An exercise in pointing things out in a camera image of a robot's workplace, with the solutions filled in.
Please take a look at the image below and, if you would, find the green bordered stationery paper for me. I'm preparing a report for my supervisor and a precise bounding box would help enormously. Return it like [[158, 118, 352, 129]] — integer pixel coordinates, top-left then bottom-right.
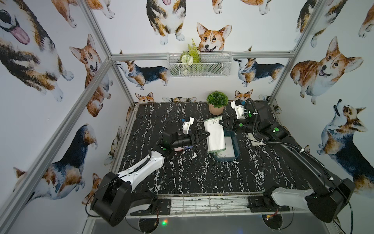
[[204, 116, 226, 153]]

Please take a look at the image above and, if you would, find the teal plastic storage box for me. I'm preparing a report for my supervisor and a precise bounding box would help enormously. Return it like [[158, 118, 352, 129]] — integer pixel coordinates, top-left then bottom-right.
[[211, 130, 240, 162]]

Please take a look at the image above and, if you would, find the blue bordered stationery paper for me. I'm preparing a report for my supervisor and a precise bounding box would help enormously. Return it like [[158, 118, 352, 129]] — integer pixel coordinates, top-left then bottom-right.
[[174, 147, 184, 152]]

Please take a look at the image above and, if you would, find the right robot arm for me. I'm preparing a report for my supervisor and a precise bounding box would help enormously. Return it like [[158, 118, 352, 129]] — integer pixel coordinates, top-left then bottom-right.
[[219, 116, 355, 223]]

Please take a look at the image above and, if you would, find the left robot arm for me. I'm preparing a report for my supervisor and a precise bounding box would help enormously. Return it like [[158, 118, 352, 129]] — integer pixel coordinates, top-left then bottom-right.
[[90, 131, 210, 227]]

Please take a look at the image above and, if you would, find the beige stationery paper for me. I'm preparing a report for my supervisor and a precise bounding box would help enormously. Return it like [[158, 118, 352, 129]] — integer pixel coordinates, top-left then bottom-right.
[[216, 136, 235, 160]]

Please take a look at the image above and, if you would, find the beige ribbed plant pot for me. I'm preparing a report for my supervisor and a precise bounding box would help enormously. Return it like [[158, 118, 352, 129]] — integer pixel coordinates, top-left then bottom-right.
[[208, 103, 225, 116]]

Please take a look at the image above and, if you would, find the green artificial potted plant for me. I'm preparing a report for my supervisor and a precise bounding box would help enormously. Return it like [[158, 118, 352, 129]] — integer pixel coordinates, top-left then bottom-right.
[[206, 91, 229, 108]]

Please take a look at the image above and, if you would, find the artificial fern with flower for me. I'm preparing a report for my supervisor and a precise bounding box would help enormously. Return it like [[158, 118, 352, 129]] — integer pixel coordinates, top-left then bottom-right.
[[178, 39, 201, 76]]

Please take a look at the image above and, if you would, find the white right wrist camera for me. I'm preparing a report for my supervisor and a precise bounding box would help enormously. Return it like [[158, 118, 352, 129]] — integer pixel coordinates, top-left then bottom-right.
[[230, 99, 245, 119]]

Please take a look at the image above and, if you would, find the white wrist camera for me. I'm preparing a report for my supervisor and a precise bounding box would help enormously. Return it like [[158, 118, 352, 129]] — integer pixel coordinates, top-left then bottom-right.
[[182, 117, 194, 134], [230, 99, 245, 119]]

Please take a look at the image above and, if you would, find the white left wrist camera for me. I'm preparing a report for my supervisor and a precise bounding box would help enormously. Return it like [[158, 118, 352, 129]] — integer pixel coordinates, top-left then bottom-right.
[[182, 117, 194, 134]]

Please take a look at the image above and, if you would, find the white wire wall basket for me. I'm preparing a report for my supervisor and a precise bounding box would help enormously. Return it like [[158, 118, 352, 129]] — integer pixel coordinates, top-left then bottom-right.
[[167, 52, 233, 77]]

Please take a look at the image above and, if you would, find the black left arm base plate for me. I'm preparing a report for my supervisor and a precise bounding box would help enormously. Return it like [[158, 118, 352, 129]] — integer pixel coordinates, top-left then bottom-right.
[[150, 199, 171, 215]]

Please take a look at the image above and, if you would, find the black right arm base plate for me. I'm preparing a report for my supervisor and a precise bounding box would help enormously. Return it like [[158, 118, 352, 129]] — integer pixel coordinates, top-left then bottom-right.
[[247, 196, 290, 213]]

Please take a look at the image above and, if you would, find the aluminium frame post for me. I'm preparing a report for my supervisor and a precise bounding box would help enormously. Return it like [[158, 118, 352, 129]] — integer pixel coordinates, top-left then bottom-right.
[[76, 0, 135, 106]]

